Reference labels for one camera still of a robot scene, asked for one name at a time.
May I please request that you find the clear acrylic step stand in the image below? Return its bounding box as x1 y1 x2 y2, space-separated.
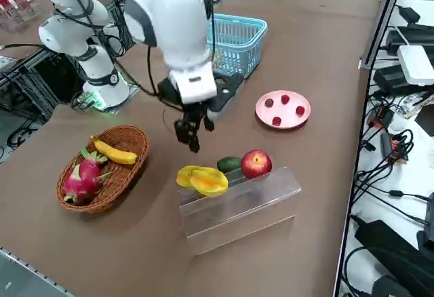
176 166 303 256

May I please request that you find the aluminium frame rail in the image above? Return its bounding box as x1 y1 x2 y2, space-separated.
0 246 74 297

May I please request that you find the large black power brick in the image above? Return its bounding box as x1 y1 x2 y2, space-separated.
354 220 434 297

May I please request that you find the yellow banana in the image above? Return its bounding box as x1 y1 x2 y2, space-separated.
90 135 138 165

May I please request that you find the red apple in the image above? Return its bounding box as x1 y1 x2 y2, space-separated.
241 150 273 180

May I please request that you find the aluminium frame post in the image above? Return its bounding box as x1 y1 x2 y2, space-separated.
358 0 410 71

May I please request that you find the brown wicker basket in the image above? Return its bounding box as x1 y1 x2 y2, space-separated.
56 125 151 214

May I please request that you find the blue plastic basket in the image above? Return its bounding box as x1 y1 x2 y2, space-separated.
207 14 269 80

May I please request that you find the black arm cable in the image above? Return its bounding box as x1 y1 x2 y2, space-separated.
54 0 218 111

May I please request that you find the clear rack with red bottles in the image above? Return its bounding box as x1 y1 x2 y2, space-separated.
0 0 43 33

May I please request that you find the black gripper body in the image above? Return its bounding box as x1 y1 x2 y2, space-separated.
157 78 208 122

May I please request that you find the green avocado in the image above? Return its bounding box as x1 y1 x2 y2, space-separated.
216 156 244 174

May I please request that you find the pink dragon fruit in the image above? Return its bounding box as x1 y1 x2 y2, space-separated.
62 146 113 206

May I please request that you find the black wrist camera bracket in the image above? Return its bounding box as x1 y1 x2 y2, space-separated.
207 73 245 123

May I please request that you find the pink round plate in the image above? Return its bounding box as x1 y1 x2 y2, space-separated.
255 90 311 130

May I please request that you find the orange black connector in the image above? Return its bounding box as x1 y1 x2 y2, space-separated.
368 105 395 129
379 130 410 164

